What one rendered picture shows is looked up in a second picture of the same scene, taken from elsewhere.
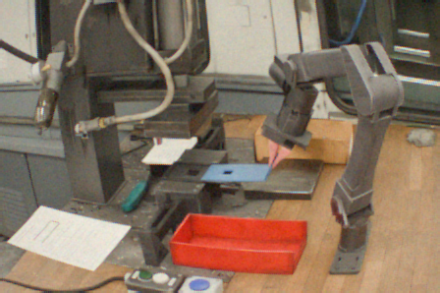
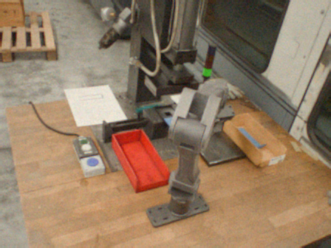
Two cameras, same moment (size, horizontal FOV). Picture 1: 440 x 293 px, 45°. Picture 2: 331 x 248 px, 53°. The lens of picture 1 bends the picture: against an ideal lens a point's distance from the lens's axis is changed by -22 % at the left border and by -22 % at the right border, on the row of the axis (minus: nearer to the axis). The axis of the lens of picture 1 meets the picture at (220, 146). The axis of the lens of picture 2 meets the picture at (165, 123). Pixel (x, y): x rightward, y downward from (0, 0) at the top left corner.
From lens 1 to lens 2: 0.77 m
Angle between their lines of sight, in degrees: 35
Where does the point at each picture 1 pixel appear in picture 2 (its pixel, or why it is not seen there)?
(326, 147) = (251, 149)
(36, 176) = not seen: hidden behind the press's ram
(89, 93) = (142, 45)
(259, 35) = (295, 68)
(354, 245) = (171, 208)
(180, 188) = (151, 116)
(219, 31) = (278, 54)
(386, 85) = (190, 129)
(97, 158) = (137, 80)
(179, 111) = (165, 80)
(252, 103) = (271, 105)
